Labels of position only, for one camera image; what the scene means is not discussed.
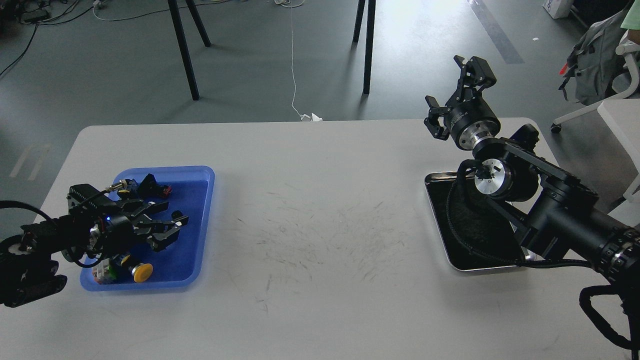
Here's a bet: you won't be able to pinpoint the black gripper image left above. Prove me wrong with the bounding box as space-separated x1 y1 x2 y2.
93 199 189 256

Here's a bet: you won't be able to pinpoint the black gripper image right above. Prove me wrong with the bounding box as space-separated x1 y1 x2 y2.
423 55 501 151

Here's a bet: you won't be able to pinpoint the small black gear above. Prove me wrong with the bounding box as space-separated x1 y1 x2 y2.
171 210 184 220

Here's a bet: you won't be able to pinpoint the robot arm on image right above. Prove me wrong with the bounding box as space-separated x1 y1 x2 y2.
423 55 639 360

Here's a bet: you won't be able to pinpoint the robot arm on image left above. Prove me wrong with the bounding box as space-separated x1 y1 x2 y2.
1 181 189 308

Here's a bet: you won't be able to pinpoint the blue plastic tray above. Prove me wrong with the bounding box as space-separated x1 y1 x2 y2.
78 165 215 292

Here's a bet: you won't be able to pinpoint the silver metal tray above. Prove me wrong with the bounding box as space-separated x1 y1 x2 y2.
424 172 537 274

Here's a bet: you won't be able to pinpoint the black red connector part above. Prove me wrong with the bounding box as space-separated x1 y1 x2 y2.
137 173 173 199

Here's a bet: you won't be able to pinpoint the white green connector block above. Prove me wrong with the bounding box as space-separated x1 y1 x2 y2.
91 258 118 285

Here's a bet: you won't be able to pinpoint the black tripod legs right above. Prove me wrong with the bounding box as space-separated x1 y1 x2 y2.
352 0 377 95

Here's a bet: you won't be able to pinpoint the black tripod legs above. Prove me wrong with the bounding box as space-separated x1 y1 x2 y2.
352 0 377 95
166 0 212 101

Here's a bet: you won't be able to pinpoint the grey backpack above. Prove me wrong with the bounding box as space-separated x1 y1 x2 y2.
558 7 629 106

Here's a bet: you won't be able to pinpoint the white office chair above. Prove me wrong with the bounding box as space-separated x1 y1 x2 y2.
550 31 639 133

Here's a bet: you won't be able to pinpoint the black tripod legs left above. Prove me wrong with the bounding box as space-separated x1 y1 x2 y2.
166 0 212 101

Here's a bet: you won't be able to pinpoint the blue black switch body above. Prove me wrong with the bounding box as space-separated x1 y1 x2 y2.
117 178 138 199

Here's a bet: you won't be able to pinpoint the yellow push button switch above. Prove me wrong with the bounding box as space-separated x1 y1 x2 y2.
116 253 154 283

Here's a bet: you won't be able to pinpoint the white cable on floor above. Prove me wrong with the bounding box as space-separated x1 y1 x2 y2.
274 0 323 122

